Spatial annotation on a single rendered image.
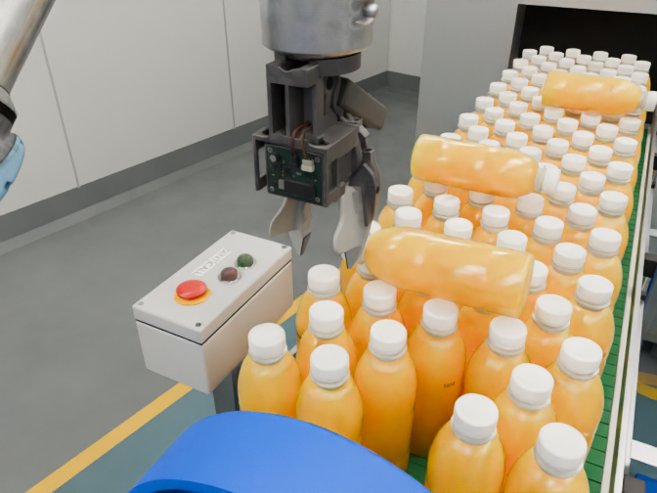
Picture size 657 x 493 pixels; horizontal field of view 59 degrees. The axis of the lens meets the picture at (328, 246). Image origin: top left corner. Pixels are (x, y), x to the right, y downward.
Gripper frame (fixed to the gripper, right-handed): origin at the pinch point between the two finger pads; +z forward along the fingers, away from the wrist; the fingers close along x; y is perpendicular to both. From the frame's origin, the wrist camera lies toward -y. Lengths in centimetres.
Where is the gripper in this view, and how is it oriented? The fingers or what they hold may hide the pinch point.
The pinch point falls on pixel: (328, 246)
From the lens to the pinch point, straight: 59.0
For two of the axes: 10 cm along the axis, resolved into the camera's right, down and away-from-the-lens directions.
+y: -4.6, 4.6, -7.6
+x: 8.9, 2.4, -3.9
